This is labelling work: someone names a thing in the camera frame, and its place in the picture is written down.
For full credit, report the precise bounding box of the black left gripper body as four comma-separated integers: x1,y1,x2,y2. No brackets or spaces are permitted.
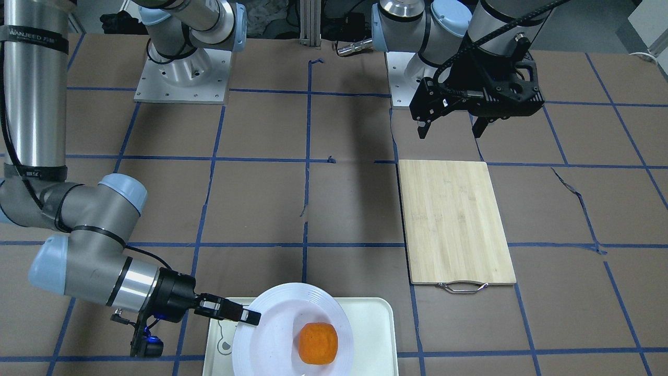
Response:
410,37,545,123

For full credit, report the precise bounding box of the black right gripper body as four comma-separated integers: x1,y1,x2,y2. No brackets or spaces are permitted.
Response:
152,267,197,323

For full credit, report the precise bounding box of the white round plate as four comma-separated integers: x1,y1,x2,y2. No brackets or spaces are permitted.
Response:
232,283,354,375

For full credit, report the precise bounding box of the orange fruit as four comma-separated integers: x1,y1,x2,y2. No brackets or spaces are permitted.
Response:
297,323,338,366

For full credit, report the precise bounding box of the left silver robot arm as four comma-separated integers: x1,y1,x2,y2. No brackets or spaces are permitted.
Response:
334,1,560,138

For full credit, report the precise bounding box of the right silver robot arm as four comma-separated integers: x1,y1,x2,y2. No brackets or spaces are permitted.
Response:
2,1,261,331

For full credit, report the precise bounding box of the cream bear tray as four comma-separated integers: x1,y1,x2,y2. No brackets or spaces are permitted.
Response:
202,297,399,375

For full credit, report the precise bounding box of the wooden cutting board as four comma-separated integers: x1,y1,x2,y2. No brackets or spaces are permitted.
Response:
398,159,516,293

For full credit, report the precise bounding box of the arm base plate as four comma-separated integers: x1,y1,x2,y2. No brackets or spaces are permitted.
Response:
386,52,436,110
134,46,234,105

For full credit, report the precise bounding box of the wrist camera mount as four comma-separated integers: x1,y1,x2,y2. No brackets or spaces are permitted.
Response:
110,309,164,358

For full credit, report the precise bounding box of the aluminium frame post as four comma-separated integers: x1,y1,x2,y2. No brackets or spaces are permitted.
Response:
299,0,322,49

